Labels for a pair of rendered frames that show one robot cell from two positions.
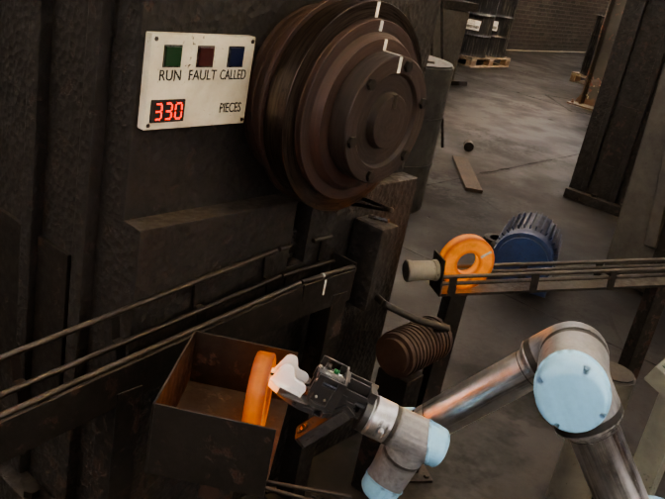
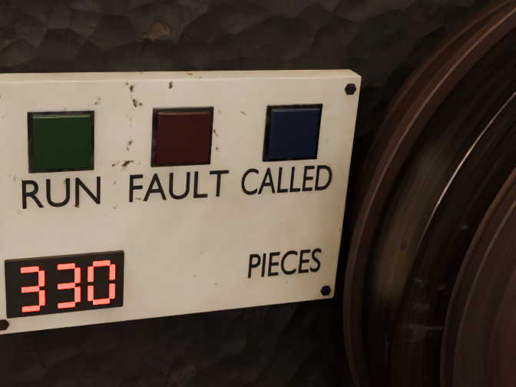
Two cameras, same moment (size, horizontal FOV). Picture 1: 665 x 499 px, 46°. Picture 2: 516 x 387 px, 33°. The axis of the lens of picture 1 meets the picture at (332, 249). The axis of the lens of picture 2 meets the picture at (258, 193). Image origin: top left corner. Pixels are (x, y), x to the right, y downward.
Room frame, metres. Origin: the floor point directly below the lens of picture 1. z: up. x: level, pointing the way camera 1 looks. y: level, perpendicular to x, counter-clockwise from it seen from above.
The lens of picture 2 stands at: (1.11, -0.02, 1.39)
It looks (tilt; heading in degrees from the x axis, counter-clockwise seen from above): 22 degrees down; 32
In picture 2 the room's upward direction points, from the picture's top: 5 degrees clockwise
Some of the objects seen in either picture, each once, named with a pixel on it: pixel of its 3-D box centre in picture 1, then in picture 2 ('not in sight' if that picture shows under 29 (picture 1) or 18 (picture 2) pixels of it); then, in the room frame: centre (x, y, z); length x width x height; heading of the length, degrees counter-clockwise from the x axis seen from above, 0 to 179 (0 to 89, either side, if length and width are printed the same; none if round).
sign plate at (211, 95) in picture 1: (199, 80); (175, 199); (1.55, 0.32, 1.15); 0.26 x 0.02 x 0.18; 144
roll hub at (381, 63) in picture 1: (380, 119); not in sight; (1.70, -0.05, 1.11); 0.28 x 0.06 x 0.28; 144
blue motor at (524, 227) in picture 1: (527, 249); not in sight; (3.81, -0.97, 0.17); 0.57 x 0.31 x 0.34; 164
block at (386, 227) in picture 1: (367, 261); not in sight; (1.95, -0.10, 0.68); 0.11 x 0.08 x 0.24; 54
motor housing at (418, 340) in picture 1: (399, 407); not in sight; (1.94, -0.27, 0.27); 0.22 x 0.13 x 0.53; 144
